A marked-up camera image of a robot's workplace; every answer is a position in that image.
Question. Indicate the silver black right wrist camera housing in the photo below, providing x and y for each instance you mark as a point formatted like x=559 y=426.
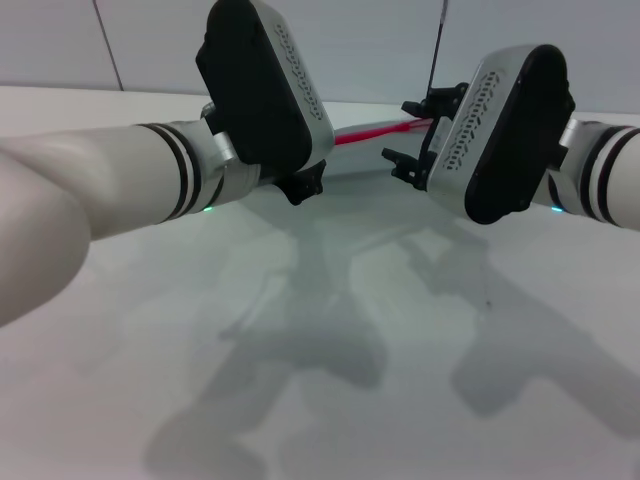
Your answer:
x=500 y=135

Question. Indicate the thin black vertical pole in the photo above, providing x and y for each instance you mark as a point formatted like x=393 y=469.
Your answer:
x=436 y=45

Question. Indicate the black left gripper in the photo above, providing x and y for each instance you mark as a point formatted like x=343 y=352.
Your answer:
x=302 y=182

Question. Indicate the silver black left wrist camera housing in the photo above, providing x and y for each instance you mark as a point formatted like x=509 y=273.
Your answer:
x=265 y=85

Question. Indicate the silver black wrist camera housing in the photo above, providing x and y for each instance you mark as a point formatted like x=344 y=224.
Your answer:
x=265 y=85
x=500 y=135

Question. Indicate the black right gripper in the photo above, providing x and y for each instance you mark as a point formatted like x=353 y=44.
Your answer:
x=434 y=142

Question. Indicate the clear document bag red zipper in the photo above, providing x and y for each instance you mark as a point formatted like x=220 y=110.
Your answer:
x=365 y=145

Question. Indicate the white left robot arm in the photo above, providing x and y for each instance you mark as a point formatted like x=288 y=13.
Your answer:
x=100 y=185

